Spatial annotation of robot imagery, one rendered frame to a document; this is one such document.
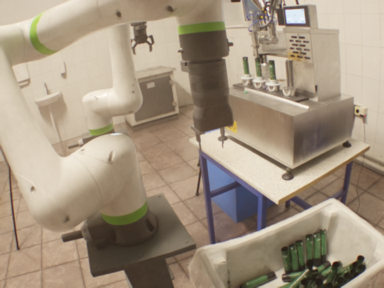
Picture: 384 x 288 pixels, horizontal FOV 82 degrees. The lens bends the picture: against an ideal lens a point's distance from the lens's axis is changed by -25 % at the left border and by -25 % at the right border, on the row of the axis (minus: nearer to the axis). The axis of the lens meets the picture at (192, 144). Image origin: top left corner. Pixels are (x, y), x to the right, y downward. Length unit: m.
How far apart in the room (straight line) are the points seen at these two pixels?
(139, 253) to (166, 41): 4.48
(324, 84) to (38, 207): 1.20
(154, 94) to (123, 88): 3.03
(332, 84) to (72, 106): 4.05
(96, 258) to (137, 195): 0.20
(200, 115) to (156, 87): 3.65
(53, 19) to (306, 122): 0.96
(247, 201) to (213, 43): 1.67
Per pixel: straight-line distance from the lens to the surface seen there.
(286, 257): 1.08
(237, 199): 2.00
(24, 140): 0.55
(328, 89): 1.35
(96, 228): 0.68
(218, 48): 0.51
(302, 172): 1.24
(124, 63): 1.17
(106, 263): 0.66
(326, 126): 1.28
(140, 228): 0.67
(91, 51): 4.64
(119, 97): 1.19
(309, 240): 1.13
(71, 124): 4.76
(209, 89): 0.53
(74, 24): 0.55
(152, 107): 4.23
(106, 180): 0.55
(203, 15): 0.50
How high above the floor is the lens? 1.36
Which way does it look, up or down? 23 degrees down
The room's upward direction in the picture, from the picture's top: 8 degrees counter-clockwise
